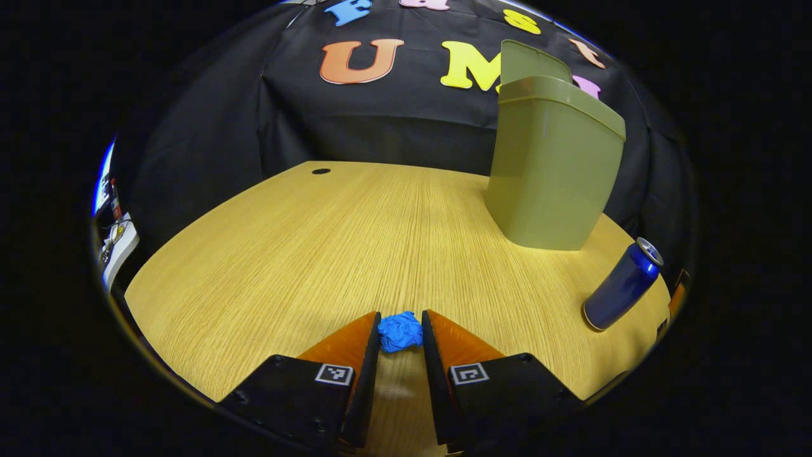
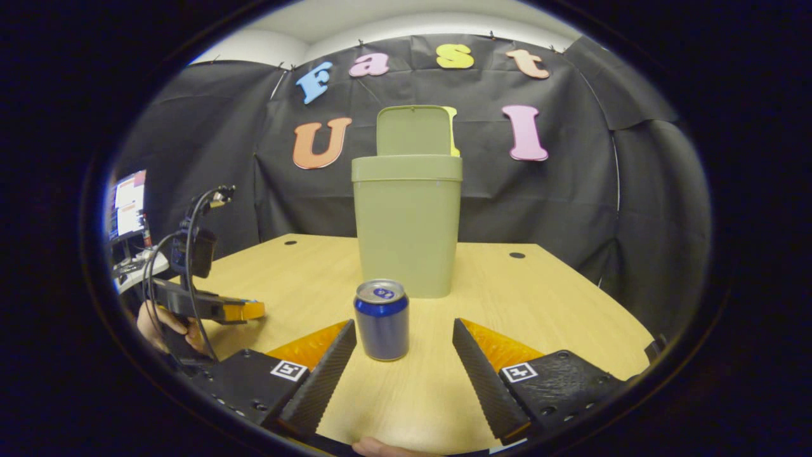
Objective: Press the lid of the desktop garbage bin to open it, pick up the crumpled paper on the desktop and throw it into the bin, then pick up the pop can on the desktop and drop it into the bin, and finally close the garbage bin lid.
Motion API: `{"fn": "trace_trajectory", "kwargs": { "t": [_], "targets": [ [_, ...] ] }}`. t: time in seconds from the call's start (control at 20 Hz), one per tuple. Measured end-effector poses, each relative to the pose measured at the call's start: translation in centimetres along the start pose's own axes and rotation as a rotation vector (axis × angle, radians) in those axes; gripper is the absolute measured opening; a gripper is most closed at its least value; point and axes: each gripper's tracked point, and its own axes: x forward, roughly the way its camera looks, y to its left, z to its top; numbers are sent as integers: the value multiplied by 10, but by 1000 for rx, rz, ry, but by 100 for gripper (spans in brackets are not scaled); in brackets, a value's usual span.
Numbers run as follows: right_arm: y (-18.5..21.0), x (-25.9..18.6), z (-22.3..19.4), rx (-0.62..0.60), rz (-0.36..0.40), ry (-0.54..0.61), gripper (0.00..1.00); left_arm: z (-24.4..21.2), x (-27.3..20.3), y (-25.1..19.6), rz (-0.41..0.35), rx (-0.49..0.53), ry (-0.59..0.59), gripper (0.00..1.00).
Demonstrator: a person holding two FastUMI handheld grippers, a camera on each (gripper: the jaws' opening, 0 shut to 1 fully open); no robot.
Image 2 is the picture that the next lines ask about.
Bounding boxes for blue pop can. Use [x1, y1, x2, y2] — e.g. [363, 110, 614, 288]
[353, 279, 410, 362]

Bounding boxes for wooden desktop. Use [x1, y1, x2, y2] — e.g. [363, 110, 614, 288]
[166, 234, 655, 454]

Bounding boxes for computer monitor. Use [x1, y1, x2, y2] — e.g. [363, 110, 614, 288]
[108, 169, 150, 242]

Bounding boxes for green desktop garbage bin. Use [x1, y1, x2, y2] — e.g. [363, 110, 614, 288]
[351, 105, 464, 299]

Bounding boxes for black backdrop cloth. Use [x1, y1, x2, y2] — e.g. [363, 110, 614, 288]
[117, 33, 711, 337]

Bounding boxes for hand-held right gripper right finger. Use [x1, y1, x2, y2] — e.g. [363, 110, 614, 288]
[452, 317, 629, 445]

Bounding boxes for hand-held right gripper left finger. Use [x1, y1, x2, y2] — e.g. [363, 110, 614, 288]
[187, 319, 357, 439]

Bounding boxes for white side table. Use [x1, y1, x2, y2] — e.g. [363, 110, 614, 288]
[113, 251, 171, 294]

